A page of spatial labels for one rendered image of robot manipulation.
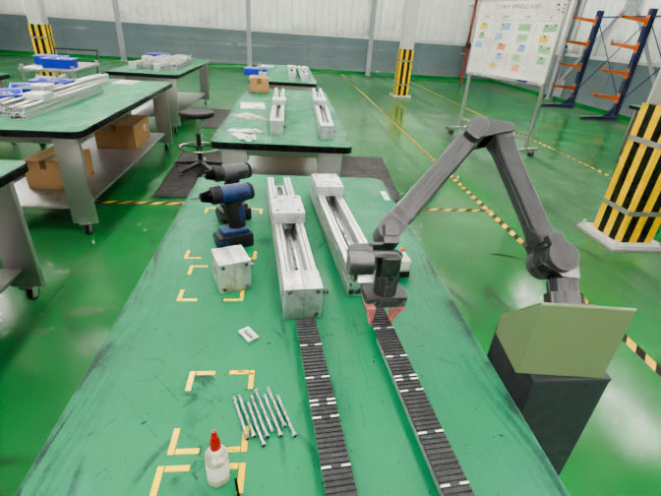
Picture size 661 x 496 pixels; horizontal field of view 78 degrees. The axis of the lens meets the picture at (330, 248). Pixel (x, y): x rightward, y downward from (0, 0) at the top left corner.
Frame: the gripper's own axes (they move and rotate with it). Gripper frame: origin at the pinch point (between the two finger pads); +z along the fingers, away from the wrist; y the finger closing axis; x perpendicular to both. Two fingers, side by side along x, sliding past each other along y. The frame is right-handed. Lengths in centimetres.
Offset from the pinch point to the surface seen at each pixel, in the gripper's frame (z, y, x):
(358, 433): 3.0, 12.5, 29.5
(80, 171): 32, 145, -214
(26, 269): 60, 151, -133
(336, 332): 3.0, 11.0, -0.1
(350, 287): 0.2, 4.2, -15.4
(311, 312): 1.1, 16.8, -6.3
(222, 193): -17, 40, -45
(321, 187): -9, 4, -72
